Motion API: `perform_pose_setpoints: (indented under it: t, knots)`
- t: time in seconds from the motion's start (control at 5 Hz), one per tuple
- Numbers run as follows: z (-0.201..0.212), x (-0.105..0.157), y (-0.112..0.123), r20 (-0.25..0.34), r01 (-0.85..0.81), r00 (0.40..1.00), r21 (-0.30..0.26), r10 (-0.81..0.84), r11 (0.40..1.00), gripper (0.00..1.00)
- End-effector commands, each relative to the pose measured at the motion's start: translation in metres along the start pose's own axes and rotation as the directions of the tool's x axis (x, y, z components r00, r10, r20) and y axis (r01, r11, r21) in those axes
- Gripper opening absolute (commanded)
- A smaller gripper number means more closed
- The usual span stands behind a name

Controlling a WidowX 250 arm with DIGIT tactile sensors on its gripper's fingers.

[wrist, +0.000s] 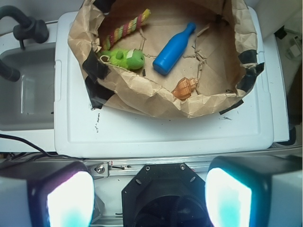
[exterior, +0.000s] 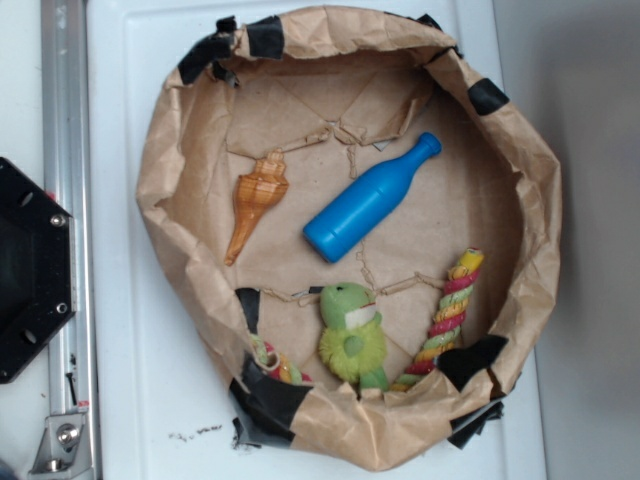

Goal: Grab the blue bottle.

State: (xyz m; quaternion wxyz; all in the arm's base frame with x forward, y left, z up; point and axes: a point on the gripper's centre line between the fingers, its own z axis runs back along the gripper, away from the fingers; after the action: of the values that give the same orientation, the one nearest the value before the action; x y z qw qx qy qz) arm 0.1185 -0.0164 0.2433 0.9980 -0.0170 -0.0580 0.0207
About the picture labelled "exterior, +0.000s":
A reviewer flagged multicolour rope toy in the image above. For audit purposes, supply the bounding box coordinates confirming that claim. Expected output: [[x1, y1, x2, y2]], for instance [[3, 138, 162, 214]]
[[250, 246, 485, 392]]

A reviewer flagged metal corner bracket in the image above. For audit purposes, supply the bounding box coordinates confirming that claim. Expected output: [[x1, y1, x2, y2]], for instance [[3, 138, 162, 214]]
[[28, 413, 92, 479]]

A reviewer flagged orange conch shell toy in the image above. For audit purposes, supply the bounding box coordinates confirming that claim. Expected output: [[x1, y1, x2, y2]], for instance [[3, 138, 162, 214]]
[[224, 149, 289, 266]]

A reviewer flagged blue plastic bottle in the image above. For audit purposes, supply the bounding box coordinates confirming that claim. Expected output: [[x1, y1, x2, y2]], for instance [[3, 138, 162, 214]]
[[303, 133, 442, 263]]

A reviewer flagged green plush frog toy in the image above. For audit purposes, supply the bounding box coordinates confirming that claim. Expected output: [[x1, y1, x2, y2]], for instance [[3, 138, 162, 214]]
[[318, 282, 389, 391]]

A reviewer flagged aluminium extrusion rail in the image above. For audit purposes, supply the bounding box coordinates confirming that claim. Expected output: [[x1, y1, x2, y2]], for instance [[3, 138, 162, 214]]
[[40, 1, 102, 479]]

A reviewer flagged brown paper bag bin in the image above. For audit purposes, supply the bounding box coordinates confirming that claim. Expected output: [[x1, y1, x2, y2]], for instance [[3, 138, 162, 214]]
[[136, 6, 562, 471]]

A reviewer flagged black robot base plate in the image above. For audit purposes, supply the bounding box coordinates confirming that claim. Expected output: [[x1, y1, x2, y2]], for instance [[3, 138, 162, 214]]
[[1, 158, 74, 384]]

